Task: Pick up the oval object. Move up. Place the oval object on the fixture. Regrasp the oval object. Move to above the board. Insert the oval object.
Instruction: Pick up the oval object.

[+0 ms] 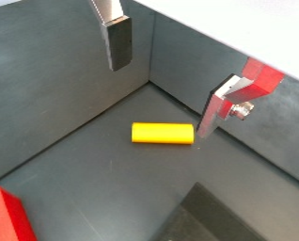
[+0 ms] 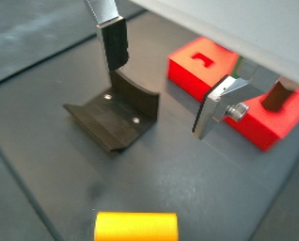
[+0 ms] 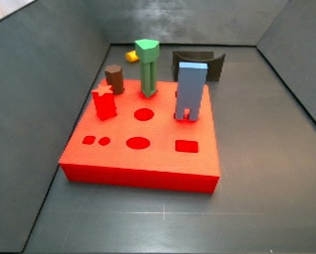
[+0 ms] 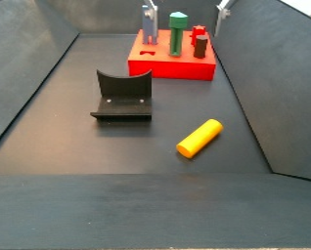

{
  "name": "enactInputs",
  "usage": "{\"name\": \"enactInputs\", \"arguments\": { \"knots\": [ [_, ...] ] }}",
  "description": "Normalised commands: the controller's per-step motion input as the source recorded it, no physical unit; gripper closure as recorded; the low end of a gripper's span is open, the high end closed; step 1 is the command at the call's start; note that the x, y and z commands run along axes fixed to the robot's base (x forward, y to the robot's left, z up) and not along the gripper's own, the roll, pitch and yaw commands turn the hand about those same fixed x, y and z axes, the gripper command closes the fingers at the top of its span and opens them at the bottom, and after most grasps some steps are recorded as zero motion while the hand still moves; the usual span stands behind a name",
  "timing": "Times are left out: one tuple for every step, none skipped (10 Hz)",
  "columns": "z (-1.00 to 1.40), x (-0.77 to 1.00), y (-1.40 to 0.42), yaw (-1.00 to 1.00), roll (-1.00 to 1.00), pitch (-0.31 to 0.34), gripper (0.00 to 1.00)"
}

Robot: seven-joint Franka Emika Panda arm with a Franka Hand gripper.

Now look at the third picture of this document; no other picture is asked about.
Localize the yellow oval peg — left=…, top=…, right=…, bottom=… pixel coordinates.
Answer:
left=124, top=51, right=139, bottom=63

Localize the red peg board base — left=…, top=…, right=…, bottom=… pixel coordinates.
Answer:
left=60, top=79, right=220, bottom=193

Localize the black curved fixture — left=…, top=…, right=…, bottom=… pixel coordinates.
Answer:
left=172, top=51, right=226, bottom=81

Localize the red star peg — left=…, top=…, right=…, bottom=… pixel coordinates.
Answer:
left=90, top=85, right=116, bottom=120

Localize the blue rectangular peg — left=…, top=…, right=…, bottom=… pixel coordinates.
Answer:
left=175, top=62, right=207, bottom=121

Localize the brown hexagonal peg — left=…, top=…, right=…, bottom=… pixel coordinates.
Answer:
left=104, top=64, right=124, bottom=95

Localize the green pentagon peg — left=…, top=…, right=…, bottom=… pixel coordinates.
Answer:
left=135, top=39, right=159, bottom=97

